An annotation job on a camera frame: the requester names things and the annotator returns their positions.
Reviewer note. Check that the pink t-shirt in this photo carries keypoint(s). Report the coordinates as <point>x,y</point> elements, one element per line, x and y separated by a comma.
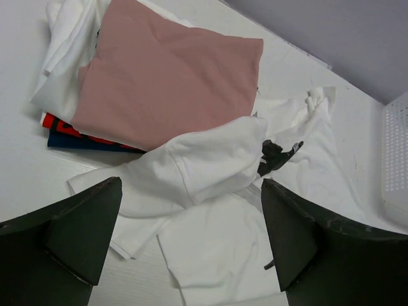
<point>152,79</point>

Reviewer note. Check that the white t-shirt with robot print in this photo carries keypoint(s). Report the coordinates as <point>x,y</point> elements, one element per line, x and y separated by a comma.
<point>199,194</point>

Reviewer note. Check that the white plastic mesh basket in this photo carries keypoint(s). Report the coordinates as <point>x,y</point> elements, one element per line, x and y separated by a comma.
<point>394,160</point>

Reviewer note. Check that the white folded t-shirt in stack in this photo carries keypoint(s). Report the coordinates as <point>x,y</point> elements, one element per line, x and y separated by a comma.
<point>73,27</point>

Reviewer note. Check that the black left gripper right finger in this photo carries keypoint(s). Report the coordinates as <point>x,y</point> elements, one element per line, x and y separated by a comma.
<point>323,258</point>

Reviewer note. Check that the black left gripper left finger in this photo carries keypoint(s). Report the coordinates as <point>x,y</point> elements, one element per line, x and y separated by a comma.
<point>55,255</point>

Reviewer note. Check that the red printed folded t-shirt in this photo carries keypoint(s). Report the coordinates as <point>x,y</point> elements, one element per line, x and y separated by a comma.
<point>52,123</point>

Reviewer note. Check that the navy blue folded t-shirt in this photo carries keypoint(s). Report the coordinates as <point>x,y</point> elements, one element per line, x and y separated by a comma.
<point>64,141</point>

